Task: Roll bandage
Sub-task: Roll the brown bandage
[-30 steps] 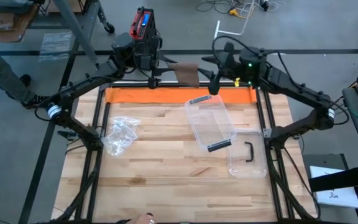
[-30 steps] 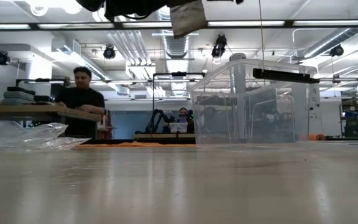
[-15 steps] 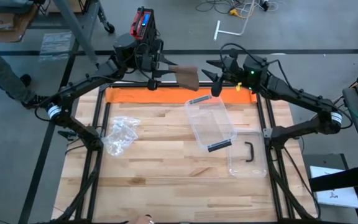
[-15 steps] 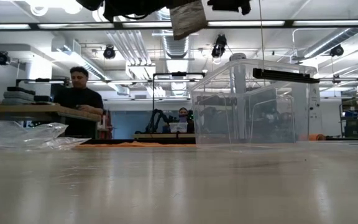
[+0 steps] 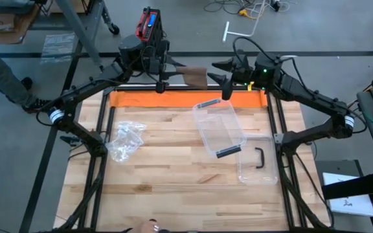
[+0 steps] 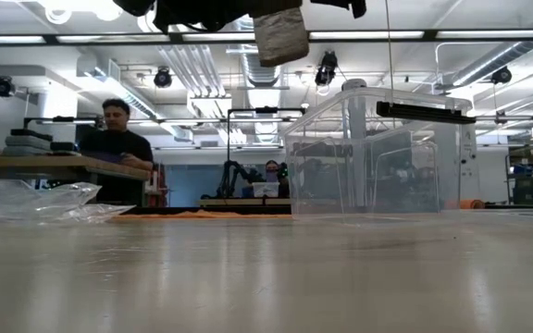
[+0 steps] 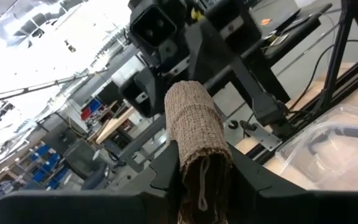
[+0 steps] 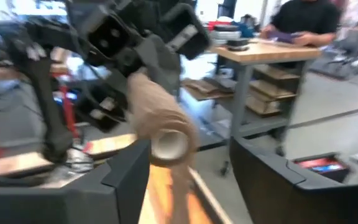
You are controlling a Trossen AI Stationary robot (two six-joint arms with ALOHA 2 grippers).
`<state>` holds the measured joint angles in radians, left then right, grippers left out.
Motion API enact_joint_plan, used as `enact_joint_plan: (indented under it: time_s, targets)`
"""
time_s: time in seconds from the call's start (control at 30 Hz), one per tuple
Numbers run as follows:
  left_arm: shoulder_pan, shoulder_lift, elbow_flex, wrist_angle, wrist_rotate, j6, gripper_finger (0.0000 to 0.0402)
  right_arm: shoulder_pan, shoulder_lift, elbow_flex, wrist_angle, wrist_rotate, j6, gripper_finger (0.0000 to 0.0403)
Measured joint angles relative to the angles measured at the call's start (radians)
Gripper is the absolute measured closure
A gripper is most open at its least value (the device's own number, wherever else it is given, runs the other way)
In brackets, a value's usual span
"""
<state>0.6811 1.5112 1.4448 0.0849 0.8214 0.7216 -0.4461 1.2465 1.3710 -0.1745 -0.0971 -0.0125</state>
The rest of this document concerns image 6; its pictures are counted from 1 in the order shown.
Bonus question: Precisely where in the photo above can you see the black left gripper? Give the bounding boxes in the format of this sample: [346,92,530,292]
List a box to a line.
[153,0,258,34]

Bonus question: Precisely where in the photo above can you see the white plastic bin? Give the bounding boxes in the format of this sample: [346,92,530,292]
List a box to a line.
[251,180,280,199]

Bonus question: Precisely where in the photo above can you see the thin hanging cord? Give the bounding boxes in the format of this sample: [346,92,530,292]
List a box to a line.
[385,0,395,130]

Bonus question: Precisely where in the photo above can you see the clear plastic storage box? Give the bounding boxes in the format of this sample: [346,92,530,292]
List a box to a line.
[279,86,477,224]

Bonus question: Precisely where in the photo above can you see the clear plastic bag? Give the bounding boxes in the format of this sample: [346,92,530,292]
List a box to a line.
[0,179,136,227]

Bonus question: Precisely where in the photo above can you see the black background rig frame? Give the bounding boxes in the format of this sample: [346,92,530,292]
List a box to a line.
[226,105,307,200]

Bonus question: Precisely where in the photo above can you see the person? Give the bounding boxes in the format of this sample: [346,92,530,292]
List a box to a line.
[79,97,155,205]
[265,159,291,199]

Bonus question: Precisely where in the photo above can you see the background black robot arms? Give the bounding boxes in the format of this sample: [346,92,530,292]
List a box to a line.
[215,159,267,200]

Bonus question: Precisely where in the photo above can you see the stack of grey pads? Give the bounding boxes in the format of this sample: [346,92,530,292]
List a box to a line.
[0,128,79,157]

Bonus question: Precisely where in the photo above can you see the white cylindrical column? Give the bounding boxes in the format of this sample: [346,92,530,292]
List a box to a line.
[341,78,374,208]

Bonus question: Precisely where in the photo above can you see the wooden top workbench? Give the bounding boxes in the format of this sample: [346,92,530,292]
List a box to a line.
[0,154,151,182]

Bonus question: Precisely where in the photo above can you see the black aluminium rig frame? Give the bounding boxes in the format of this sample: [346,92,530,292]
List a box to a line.
[122,205,293,216]

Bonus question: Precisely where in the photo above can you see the black ceiling spotlight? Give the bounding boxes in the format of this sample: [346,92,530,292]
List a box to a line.
[0,76,16,99]
[490,66,514,86]
[153,67,174,90]
[315,50,340,87]

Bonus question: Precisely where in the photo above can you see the orange elastic bandage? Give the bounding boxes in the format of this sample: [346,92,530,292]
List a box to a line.
[108,198,486,221]

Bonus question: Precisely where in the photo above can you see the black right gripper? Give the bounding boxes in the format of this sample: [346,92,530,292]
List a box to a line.
[310,0,368,19]

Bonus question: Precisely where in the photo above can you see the brown elastic bandage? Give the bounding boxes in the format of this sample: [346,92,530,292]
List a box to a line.
[253,6,310,68]

